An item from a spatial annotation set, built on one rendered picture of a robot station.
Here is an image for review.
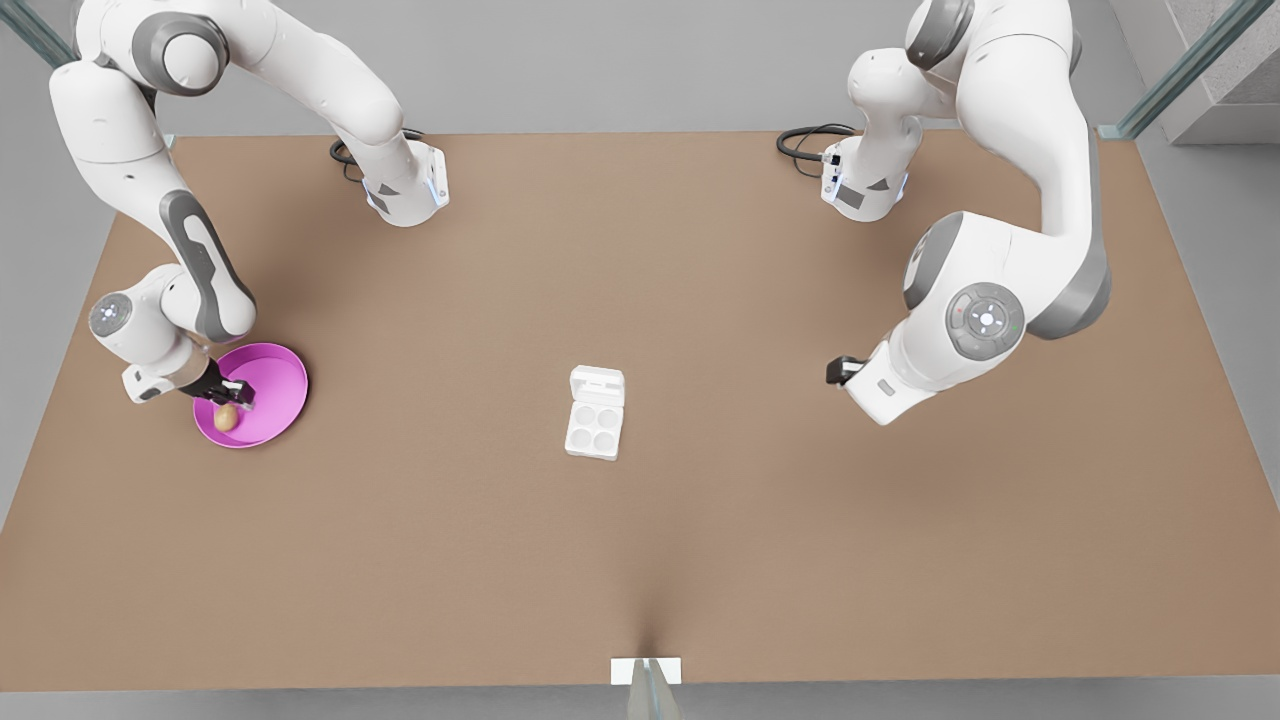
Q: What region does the white egg box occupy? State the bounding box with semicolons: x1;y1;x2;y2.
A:
564;365;626;462

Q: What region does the magenta round plate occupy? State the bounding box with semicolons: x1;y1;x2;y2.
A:
193;343;309;448

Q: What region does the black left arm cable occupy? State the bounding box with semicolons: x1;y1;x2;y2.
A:
776;123;859;179

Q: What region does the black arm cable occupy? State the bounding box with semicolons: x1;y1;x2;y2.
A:
776;123;859;179
329;128;428;184

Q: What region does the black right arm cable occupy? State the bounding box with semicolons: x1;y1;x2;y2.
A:
329;128;428;184

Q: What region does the silver frame post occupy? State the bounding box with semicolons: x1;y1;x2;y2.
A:
1097;0;1277;142
611;657;683;720
0;0;77;69

